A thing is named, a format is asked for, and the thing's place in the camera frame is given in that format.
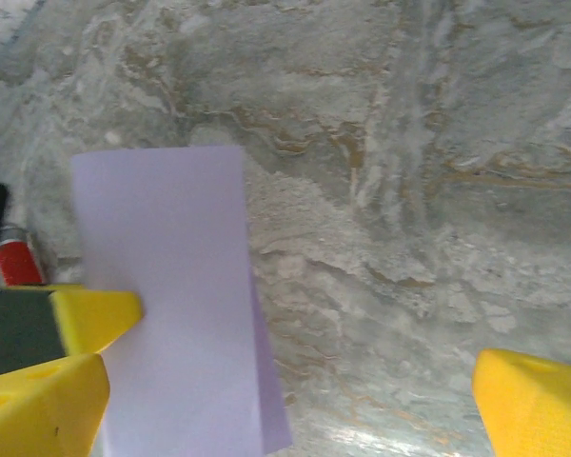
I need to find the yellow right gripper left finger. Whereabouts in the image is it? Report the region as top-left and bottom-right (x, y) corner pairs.
(0, 352), (111, 457)

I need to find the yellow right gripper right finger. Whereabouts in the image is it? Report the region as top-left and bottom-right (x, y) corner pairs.
(472, 348), (571, 457)

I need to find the red glitter tube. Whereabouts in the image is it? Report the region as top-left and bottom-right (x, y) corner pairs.
(0, 223), (47, 288)

